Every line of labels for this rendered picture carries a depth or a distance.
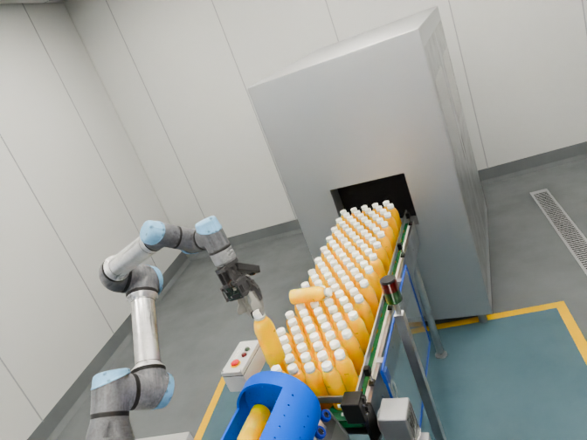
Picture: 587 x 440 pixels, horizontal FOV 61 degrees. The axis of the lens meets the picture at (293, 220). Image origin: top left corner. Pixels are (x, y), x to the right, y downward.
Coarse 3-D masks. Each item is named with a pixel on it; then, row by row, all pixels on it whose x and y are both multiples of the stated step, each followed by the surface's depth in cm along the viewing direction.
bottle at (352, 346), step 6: (354, 336) 198; (342, 342) 198; (348, 342) 196; (354, 342) 197; (348, 348) 197; (354, 348) 197; (360, 348) 199; (354, 354) 197; (360, 354) 198; (354, 360) 198; (360, 360) 199; (354, 366) 200; (360, 366) 199; (360, 372) 200
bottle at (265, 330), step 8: (256, 320) 165; (264, 320) 165; (256, 328) 165; (264, 328) 164; (272, 328) 165; (256, 336) 167; (264, 336) 165; (272, 336) 165; (264, 344) 166; (272, 344) 166; (280, 344) 169; (264, 352) 168; (272, 352) 166; (280, 352) 168; (272, 360) 167; (280, 360) 168
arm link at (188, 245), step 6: (186, 228) 162; (186, 234) 160; (192, 234) 161; (186, 240) 160; (192, 240) 160; (180, 246) 159; (186, 246) 160; (192, 246) 162; (198, 246) 160; (186, 252) 166; (192, 252) 166
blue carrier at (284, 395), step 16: (256, 384) 164; (272, 384) 162; (288, 384) 162; (304, 384) 165; (240, 400) 172; (256, 400) 176; (272, 400) 173; (288, 400) 157; (304, 400) 161; (240, 416) 173; (272, 416) 151; (288, 416) 153; (304, 416) 157; (320, 416) 168; (224, 432) 163; (272, 432) 146; (288, 432) 149; (304, 432) 154
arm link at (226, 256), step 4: (228, 248) 157; (220, 252) 156; (224, 252) 157; (228, 252) 157; (232, 252) 159; (212, 256) 157; (216, 256) 156; (220, 256) 156; (224, 256) 156; (228, 256) 157; (232, 256) 158; (212, 260) 159; (216, 260) 157; (220, 260) 157; (224, 260) 157; (228, 260) 157; (216, 264) 158; (220, 264) 157; (224, 264) 157
